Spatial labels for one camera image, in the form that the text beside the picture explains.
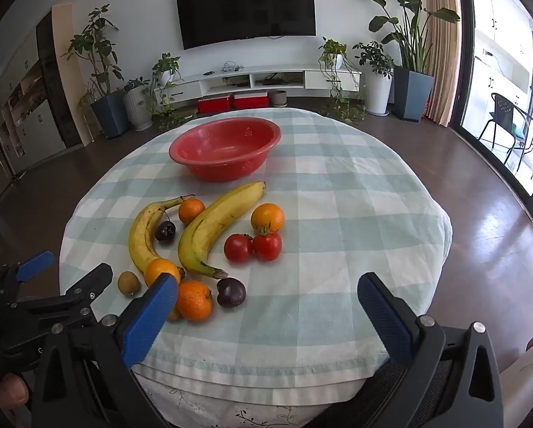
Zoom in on black balcony chair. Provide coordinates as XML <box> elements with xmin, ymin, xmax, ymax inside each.
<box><xmin>478</xmin><ymin>93</ymin><xmax>532</xmax><ymax>165</ymax></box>

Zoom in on white television cabinet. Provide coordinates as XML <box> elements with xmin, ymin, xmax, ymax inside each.
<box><xmin>168</xmin><ymin>65</ymin><xmax>363</xmax><ymax>103</ymax></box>

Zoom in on small yellow banana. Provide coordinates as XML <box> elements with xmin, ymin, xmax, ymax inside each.
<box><xmin>128</xmin><ymin>195</ymin><xmax>196</xmax><ymax>279</ymax></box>

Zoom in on brown kiwi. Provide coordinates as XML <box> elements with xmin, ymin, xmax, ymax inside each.
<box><xmin>117</xmin><ymin>271</ymin><xmax>141</xmax><ymax>297</ymax></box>

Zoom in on green white checkered tablecloth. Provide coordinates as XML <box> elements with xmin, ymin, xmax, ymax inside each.
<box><xmin>59</xmin><ymin>107</ymin><xmax>453</xmax><ymax>393</ymax></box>

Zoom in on dark red cherry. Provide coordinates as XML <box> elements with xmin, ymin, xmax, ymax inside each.
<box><xmin>154</xmin><ymin>212</ymin><xmax>177</xmax><ymax>242</ymax></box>

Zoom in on beige curtain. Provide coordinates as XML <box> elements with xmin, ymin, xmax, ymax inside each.
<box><xmin>422</xmin><ymin>0</ymin><xmax>463</xmax><ymax>128</ymax></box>

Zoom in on red tomato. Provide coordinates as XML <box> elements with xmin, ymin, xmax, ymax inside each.
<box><xmin>224</xmin><ymin>234</ymin><xmax>254</xmax><ymax>263</ymax></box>
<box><xmin>252</xmin><ymin>227</ymin><xmax>283</xmax><ymax>262</ymax></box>

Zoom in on glass sliding door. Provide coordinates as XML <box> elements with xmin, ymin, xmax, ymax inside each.
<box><xmin>453</xmin><ymin>0</ymin><xmax>533</xmax><ymax>215</ymax></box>

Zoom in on white floral under cloth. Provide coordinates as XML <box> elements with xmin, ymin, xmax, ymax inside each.
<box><xmin>135</xmin><ymin>366</ymin><xmax>369</xmax><ymax>428</ymax></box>

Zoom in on large round orange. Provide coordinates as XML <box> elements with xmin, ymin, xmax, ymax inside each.
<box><xmin>251</xmin><ymin>203</ymin><xmax>286</xmax><ymax>233</ymax></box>

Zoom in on large yellow banana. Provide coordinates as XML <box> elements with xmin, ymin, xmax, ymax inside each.
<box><xmin>178</xmin><ymin>181</ymin><xmax>267</xmax><ymax>280</ymax></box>

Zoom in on black wall television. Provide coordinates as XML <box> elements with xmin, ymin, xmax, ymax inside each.
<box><xmin>175</xmin><ymin>0</ymin><xmax>317</xmax><ymax>51</ymax></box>

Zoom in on tall wall cabinet unit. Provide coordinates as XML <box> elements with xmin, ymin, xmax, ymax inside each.
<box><xmin>0</xmin><ymin>4</ymin><xmax>86</xmax><ymax>174</ymax></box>

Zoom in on large-leaf plant in grey pot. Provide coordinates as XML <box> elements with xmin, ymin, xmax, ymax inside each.
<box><xmin>344</xmin><ymin>0</ymin><xmax>461</xmax><ymax>122</ymax></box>

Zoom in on trailing pothos in white pot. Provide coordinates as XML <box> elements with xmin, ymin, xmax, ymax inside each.
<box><xmin>146</xmin><ymin>52</ymin><xmax>182</xmax><ymax>119</ymax></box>
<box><xmin>317</xmin><ymin>37</ymin><xmax>367</xmax><ymax>123</ymax></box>

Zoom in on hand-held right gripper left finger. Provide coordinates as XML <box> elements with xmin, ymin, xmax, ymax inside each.
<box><xmin>31</xmin><ymin>272</ymin><xmax>180</xmax><ymax>428</ymax></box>

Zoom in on bushy plant in white pot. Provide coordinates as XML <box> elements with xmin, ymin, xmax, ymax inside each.
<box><xmin>353</xmin><ymin>41</ymin><xmax>394</xmax><ymax>117</ymax></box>

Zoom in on dark purple plum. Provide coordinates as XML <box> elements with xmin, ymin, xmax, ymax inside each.
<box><xmin>216</xmin><ymin>277</ymin><xmax>246</xmax><ymax>308</ymax></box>

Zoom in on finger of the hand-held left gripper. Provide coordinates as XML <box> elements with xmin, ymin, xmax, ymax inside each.
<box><xmin>0</xmin><ymin>250</ymin><xmax>55</xmax><ymax>295</ymax></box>
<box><xmin>21</xmin><ymin>262</ymin><xmax>114</xmax><ymax>322</ymax></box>

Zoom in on red storage box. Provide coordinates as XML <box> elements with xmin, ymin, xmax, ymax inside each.
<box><xmin>198</xmin><ymin>96</ymin><xmax>231</xmax><ymax>113</ymax></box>
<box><xmin>233</xmin><ymin>92</ymin><xmax>268</xmax><ymax>110</ymax></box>

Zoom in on red plastic bowl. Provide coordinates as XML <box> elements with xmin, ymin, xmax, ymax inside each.
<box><xmin>169</xmin><ymin>117</ymin><xmax>282</xmax><ymax>183</ymax></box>

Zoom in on tall tree in blue pot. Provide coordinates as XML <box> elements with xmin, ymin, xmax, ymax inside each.
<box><xmin>62</xmin><ymin>4</ymin><xmax>130</xmax><ymax>140</ymax></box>

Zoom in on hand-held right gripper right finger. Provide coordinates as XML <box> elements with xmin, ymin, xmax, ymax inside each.
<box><xmin>357</xmin><ymin>271</ymin><xmax>504</xmax><ymax>428</ymax></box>

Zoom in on white chair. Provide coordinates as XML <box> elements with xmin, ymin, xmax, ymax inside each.
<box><xmin>498</xmin><ymin>330</ymin><xmax>533</xmax><ymax>428</ymax></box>

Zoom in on person's left hand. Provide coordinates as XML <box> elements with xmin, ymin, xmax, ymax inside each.
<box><xmin>0</xmin><ymin>373</ymin><xmax>31</xmax><ymax>411</ymax></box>

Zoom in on small mandarin orange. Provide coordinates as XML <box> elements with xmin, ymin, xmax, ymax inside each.
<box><xmin>176</xmin><ymin>280</ymin><xmax>214</xmax><ymax>322</ymax></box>
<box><xmin>178</xmin><ymin>198</ymin><xmax>206</xmax><ymax>225</ymax></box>
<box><xmin>144</xmin><ymin>258</ymin><xmax>181</xmax><ymax>288</ymax></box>

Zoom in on plant in white ribbed pot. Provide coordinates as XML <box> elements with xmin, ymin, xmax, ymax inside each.
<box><xmin>123</xmin><ymin>78</ymin><xmax>153</xmax><ymax>131</ymax></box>

